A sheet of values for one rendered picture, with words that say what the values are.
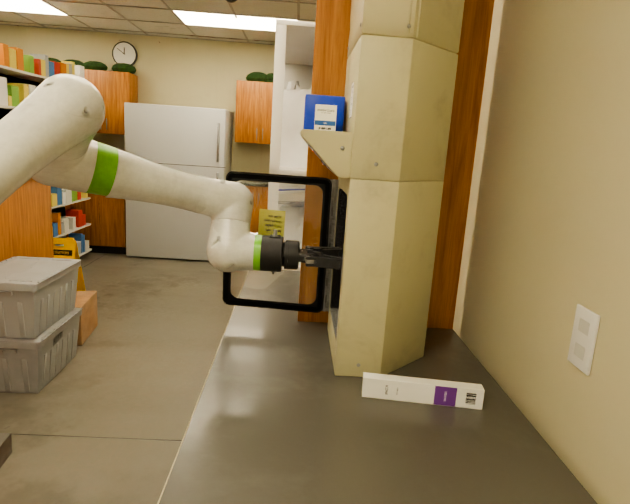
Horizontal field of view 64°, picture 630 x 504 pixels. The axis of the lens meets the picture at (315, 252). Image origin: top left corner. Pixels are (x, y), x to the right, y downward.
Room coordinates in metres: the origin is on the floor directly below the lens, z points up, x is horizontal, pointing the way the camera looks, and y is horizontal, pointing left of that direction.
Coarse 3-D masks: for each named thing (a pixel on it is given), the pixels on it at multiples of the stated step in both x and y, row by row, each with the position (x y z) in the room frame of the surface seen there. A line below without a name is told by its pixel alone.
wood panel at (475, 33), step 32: (320, 0) 1.50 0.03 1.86; (480, 0) 1.52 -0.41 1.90; (320, 32) 1.50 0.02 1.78; (480, 32) 1.52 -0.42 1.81; (320, 64) 1.50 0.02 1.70; (480, 64) 1.52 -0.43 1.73; (480, 96) 1.52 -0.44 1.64; (320, 160) 1.50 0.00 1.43; (448, 160) 1.52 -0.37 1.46; (448, 192) 1.52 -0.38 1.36; (448, 224) 1.52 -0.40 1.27; (448, 256) 1.52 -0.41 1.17; (448, 288) 1.52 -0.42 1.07; (320, 320) 1.50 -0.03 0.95; (448, 320) 1.52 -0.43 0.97
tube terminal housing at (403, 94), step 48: (384, 48) 1.13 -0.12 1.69; (432, 48) 1.20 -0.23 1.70; (384, 96) 1.14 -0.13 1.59; (432, 96) 1.21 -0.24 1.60; (384, 144) 1.14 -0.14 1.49; (432, 144) 1.23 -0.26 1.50; (384, 192) 1.14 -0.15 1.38; (432, 192) 1.25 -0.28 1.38; (384, 240) 1.14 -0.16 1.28; (432, 240) 1.27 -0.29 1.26; (384, 288) 1.14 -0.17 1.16; (384, 336) 1.14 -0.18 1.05
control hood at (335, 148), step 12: (300, 132) 1.20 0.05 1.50; (312, 132) 1.13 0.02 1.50; (324, 132) 1.13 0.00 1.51; (336, 132) 1.13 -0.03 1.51; (348, 132) 1.13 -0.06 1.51; (312, 144) 1.13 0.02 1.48; (324, 144) 1.13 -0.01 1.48; (336, 144) 1.13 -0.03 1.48; (348, 144) 1.13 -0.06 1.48; (324, 156) 1.13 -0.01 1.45; (336, 156) 1.13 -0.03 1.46; (348, 156) 1.13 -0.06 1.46; (336, 168) 1.13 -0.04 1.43; (348, 168) 1.13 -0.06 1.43
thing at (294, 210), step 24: (264, 192) 1.45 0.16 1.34; (288, 192) 1.45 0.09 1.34; (312, 192) 1.44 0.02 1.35; (264, 216) 1.45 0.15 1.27; (288, 216) 1.45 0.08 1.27; (312, 216) 1.44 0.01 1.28; (312, 240) 1.44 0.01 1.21; (240, 288) 1.46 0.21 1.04; (264, 288) 1.45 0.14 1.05; (288, 288) 1.45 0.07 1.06; (312, 288) 1.44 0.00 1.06
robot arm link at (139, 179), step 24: (120, 168) 1.13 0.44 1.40; (144, 168) 1.17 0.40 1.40; (168, 168) 1.22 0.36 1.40; (120, 192) 1.14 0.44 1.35; (144, 192) 1.17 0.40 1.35; (168, 192) 1.19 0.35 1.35; (192, 192) 1.22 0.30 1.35; (216, 192) 1.26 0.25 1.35; (240, 192) 1.29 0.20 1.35; (216, 216) 1.27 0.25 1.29; (240, 216) 1.27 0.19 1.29
